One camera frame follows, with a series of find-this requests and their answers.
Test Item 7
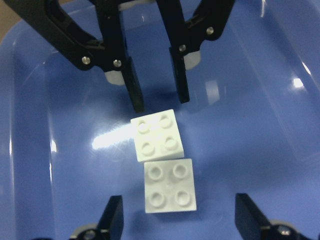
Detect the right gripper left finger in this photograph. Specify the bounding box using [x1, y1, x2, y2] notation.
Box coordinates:
[32, 195, 124, 240]

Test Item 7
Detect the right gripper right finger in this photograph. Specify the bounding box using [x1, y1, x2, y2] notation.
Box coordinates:
[234, 193, 308, 240]

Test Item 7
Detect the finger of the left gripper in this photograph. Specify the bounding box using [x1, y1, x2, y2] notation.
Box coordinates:
[169, 47, 190, 104]

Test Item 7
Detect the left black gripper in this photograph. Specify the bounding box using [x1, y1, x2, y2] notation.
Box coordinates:
[6, 0, 234, 112]

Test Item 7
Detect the white block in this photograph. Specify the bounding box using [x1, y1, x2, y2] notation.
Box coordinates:
[143, 158, 197, 214]
[130, 109, 185, 163]

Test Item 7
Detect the blue plastic tray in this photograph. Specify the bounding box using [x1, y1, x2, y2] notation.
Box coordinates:
[0, 0, 320, 240]

